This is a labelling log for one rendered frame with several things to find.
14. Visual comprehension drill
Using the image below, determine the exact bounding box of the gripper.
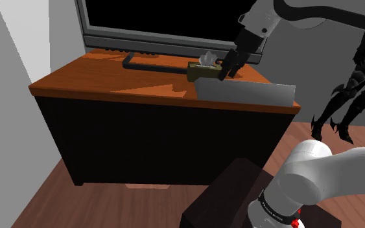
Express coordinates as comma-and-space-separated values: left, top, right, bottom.
217, 27, 268, 82

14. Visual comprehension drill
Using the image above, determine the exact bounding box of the grey flat box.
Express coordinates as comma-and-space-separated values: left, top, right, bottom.
194, 77, 297, 108

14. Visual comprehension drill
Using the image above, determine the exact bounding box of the wooden top black cabinet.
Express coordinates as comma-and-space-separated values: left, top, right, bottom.
28, 47, 302, 187

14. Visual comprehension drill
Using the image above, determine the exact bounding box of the olive tissue box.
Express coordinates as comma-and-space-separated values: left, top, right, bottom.
187, 51, 224, 83

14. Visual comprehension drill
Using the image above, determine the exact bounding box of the black flat screen television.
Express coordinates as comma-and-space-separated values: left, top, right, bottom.
75, 0, 264, 75

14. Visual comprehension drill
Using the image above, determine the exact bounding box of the black armour figure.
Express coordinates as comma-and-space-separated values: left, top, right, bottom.
310, 31, 365, 145

